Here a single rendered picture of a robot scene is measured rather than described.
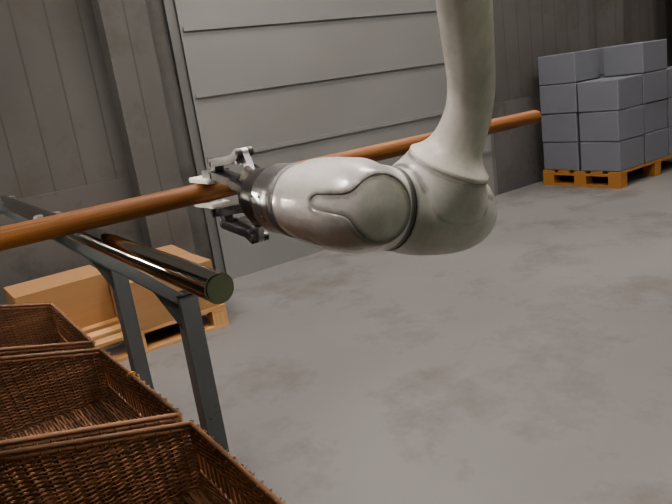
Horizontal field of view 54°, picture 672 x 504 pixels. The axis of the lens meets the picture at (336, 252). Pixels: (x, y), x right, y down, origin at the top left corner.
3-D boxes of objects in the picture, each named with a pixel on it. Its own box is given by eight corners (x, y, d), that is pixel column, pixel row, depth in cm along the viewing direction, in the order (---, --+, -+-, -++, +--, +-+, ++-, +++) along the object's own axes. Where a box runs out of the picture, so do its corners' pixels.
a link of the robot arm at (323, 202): (262, 244, 75) (351, 247, 83) (342, 261, 63) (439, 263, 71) (269, 150, 75) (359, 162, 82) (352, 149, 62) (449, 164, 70)
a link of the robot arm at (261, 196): (277, 247, 77) (253, 241, 82) (339, 228, 82) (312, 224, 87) (264, 170, 75) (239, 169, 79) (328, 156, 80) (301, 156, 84)
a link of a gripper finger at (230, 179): (242, 196, 86) (241, 186, 86) (204, 179, 95) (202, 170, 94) (267, 190, 88) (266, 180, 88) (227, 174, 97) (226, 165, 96)
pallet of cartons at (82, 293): (183, 300, 460) (171, 242, 450) (233, 323, 398) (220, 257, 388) (12, 354, 400) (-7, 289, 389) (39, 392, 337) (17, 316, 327)
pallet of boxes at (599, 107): (614, 162, 746) (611, 45, 714) (691, 163, 677) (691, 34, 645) (543, 184, 677) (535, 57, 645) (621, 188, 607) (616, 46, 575)
